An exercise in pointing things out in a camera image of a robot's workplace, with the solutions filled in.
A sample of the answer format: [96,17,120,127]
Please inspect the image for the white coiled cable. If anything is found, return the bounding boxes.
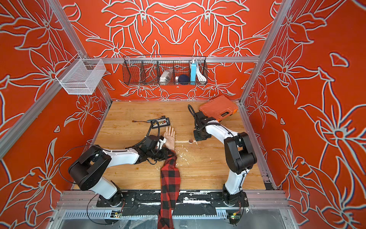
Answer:
[196,70,208,84]

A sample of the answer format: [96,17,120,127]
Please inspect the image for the red black plaid sleeve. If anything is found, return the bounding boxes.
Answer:
[157,150,181,229]

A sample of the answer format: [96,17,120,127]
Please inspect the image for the pale mannequin hand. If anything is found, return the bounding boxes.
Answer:
[163,127,175,151]

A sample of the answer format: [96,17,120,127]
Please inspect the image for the orange tool case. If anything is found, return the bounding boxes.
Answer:
[199,95,238,122]

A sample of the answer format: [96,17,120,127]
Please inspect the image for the dark blue round object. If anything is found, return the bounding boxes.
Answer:
[178,74,190,85]

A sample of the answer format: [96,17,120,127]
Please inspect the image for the clear plastic wall bin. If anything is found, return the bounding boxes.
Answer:
[56,59,106,95]

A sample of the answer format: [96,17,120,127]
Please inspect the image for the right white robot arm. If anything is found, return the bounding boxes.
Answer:
[190,111,257,206]

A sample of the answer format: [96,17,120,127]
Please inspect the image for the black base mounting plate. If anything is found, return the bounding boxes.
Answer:
[96,190,249,208]

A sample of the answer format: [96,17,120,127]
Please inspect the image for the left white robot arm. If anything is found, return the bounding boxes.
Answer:
[68,135,170,206]

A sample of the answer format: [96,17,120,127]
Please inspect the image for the clear plastic bag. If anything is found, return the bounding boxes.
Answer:
[159,69,173,85]

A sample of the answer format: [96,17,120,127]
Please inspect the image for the black wire wall basket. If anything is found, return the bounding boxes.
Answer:
[122,55,208,86]

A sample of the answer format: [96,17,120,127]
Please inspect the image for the beige wrist watch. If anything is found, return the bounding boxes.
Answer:
[175,139,195,144]

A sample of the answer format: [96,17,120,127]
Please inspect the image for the black charging board yellow connectors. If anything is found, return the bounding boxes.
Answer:
[150,117,170,129]

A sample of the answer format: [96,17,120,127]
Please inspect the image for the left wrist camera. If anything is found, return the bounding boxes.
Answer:
[155,136,166,150]

